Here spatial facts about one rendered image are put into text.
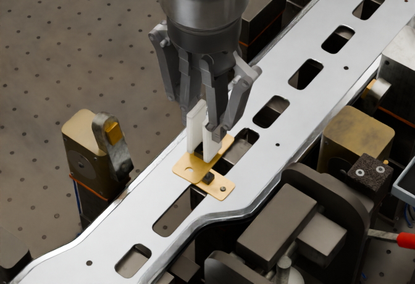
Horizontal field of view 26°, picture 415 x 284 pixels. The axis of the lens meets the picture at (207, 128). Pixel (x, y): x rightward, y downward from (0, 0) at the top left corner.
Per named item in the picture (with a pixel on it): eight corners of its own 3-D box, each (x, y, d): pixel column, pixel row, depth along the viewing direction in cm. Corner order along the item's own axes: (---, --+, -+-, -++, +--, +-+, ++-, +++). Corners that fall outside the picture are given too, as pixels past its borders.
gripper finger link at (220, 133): (218, 102, 100) (241, 114, 99) (218, 131, 104) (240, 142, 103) (210, 111, 99) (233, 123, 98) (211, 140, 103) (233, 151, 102)
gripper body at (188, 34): (261, -4, 88) (257, 61, 96) (190, -36, 91) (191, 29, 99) (218, 42, 85) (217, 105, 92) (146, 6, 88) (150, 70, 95)
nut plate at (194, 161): (210, 125, 110) (210, 119, 109) (236, 139, 109) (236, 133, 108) (170, 171, 106) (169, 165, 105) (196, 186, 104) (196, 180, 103)
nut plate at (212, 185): (178, 174, 138) (178, 170, 137) (193, 158, 140) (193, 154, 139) (222, 202, 135) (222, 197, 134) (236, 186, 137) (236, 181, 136)
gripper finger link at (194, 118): (191, 117, 101) (186, 114, 101) (191, 154, 106) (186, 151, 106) (206, 100, 102) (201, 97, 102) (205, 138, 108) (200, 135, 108)
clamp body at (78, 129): (93, 216, 169) (71, 96, 142) (142, 249, 165) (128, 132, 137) (70, 240, 166) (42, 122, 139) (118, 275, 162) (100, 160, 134)
